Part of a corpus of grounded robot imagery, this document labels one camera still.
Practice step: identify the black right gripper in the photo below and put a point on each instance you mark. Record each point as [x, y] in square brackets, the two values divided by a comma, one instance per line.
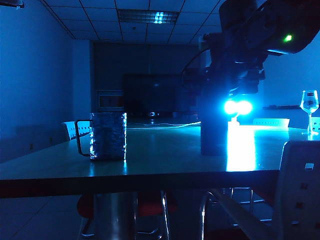
[237, 70]

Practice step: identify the clear wine glass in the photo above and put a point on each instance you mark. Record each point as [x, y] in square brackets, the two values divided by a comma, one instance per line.
[310, 102]

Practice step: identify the dark framed cabinet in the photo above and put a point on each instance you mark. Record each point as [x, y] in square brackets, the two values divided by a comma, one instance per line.
[110, 101]

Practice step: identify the black flat screen monitor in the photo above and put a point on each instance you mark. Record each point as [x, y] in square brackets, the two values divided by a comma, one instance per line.
[155, 92]

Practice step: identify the ceiling louvre light panel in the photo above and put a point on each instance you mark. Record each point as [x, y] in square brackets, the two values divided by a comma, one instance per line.
[150, 16]

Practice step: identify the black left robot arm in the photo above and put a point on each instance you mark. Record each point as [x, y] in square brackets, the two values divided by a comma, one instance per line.
[12, 3]

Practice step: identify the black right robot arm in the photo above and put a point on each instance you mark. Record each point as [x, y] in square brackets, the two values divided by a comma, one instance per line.
[262, 20]

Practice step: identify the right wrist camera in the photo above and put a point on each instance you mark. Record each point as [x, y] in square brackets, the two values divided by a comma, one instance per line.
[212, 42]

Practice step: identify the grey plastic back chair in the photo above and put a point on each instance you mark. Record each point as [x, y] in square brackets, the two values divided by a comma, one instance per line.
[300, 200]

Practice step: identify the clear textured glass mug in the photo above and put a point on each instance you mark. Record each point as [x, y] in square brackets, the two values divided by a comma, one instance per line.
[107, 137]

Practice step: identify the black thermos cup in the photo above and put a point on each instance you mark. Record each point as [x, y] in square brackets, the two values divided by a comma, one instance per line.
[213, 135]

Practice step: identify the metal table leg column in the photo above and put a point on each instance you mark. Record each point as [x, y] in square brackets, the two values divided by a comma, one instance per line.
[115, 215]

